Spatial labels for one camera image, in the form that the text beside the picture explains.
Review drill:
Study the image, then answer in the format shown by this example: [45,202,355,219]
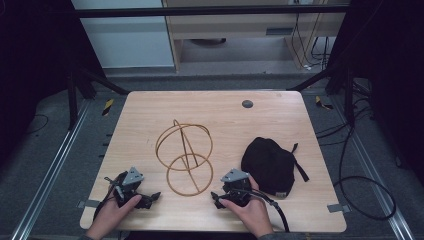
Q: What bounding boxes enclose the person's left hand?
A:
[87,194,143,240]

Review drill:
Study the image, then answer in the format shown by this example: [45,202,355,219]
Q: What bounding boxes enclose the black frame crossbar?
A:
[46,4,351,19]

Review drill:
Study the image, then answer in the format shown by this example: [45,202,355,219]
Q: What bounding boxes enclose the black cap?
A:
[240,136,310,200]

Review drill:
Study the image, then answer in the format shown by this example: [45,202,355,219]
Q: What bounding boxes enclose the thin black floor cable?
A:
[24,114,50,136]

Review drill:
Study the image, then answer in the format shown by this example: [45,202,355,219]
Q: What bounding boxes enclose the black floor cable loop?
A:
[333,126,398,222]

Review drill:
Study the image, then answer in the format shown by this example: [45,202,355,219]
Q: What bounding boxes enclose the person's right hand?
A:
[218,176,275,239]

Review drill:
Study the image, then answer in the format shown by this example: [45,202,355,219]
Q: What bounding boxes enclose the yellow black striped tape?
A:
[315,95,334,111]
[101,98,115,117]

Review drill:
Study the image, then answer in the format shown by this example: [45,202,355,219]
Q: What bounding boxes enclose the black metal stand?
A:
[286,64,356,128]
[64,64,131,132]

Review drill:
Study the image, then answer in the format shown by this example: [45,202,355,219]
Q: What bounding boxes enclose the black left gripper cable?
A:
[92,176,122,222]

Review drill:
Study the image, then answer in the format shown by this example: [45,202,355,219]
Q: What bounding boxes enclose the grey metal table bracket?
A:
[326,203,352,214]
[77,199,102,210]

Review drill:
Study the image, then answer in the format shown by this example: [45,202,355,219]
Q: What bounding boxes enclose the white cabinet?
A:
[70,0,175,69]

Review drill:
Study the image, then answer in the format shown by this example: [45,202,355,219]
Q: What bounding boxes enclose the golden wire hat stand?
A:
[155,119,214,197]

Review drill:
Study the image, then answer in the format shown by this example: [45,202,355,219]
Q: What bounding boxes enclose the aluminium floor rail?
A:
[9,99,92,240]
[329,96,416,240]

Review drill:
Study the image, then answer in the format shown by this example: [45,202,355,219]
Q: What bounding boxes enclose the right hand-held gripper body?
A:
[219,168,253,208]

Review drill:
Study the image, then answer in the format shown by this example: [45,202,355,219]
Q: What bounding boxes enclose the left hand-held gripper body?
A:
[104,166,147,209]

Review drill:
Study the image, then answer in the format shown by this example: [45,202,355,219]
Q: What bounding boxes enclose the black hanging desk cables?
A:
[290,13,331,71]

